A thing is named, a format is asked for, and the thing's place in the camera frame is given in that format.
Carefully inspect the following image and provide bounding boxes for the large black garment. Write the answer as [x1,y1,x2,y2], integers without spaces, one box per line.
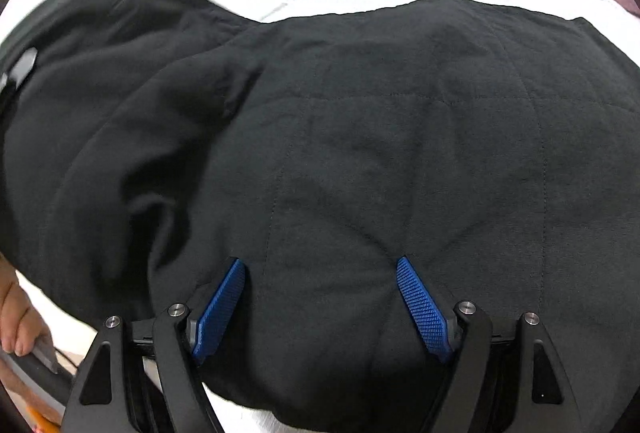
[0,0,640,433]

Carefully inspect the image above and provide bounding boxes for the person's left hand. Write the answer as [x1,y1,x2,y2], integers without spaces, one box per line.
[0,255,52,356]

